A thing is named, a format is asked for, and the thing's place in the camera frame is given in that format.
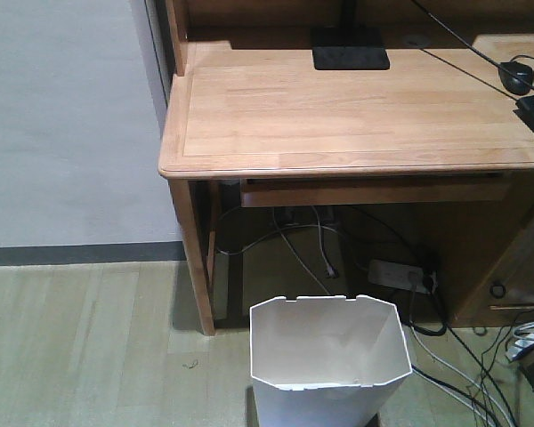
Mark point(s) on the white plastic trash bin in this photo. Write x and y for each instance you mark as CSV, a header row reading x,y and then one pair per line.
x,y
325,360

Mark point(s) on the wooden keyboard tray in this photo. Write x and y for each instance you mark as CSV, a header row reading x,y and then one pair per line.
x,y
373,190

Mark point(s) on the wooden desk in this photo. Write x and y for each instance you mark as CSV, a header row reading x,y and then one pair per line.
x,y
247,103

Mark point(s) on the white power strip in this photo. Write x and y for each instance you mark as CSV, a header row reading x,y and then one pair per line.
x,y
401,276

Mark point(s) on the black monitor stand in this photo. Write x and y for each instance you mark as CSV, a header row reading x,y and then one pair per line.
x,y
348,45

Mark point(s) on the black computer mouse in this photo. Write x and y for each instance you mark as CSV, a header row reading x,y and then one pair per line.
x,y
516,77

